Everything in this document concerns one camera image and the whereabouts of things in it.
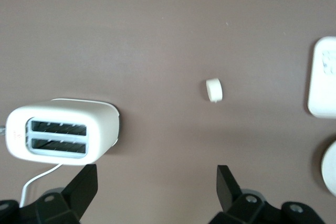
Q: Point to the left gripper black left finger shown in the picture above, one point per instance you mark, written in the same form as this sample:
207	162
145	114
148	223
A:
78	192

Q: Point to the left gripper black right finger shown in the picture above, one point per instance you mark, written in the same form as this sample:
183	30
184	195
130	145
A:
231	197

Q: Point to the cream round plate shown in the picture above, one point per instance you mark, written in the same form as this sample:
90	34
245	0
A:
329	171

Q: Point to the small white steamed bun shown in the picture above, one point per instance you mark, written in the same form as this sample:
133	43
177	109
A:
214	89

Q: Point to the white two-slot toaster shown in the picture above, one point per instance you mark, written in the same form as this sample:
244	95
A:
99	119

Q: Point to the cream tray with bunny print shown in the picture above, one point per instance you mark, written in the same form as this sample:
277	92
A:
320	98

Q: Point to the brown table cover sheet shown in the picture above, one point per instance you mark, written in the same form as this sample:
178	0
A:
157	37

